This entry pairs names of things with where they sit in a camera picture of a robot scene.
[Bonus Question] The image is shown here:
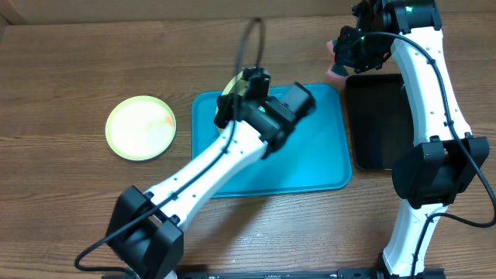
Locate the black plastic tray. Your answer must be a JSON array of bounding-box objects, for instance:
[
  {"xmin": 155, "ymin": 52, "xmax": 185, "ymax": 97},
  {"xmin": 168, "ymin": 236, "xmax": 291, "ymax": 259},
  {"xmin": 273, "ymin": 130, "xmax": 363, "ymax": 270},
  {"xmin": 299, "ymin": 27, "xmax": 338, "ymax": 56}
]
[{"xmin": 345, "ymin": 74, "xmax": 413, "ymax": 171}]

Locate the red and green sponge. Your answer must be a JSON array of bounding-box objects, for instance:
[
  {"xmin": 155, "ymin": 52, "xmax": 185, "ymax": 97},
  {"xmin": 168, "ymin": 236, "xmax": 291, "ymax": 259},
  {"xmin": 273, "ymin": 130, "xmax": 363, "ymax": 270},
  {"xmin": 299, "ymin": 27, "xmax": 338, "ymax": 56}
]
[{"xmin": 325, "ymin": 40, "xmax": 349, "ymax": 81}]

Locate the yellow-green plate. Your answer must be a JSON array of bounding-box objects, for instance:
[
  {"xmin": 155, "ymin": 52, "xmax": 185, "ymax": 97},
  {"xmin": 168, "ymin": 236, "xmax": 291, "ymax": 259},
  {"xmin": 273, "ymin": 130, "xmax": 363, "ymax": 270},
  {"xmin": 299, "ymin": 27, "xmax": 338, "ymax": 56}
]
[
  {"xmin": 215, "ymin": 69, "xmax": 249, "ymax": 135},
  {"xmin": 105, "ymin": 95, "xmax": 177, "ymax": 161}
]

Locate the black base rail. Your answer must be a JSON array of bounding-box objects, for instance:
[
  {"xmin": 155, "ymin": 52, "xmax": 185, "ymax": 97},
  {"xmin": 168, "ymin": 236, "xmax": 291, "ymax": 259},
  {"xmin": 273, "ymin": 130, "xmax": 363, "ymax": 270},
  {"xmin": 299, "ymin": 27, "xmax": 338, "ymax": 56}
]
[{"xmin": 101, "ymin": 267, "xmax": 446, "ymax": 279}]

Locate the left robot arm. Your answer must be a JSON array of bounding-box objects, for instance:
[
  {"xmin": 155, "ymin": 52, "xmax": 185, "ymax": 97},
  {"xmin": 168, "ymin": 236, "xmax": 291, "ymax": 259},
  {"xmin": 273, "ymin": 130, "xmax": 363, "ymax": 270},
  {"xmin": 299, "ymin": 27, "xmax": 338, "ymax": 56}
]
[{"xmin": 106, "ymin": 67, "xmax": 315, "ymax": 278}]

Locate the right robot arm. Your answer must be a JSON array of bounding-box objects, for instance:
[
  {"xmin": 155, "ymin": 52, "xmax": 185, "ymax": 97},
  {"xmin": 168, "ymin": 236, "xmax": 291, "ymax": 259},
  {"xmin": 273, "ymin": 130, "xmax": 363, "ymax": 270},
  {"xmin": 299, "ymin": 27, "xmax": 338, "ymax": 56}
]
[{"xmin": 328, "ymin": 0, "xmax": 489, "ymax": 278}]

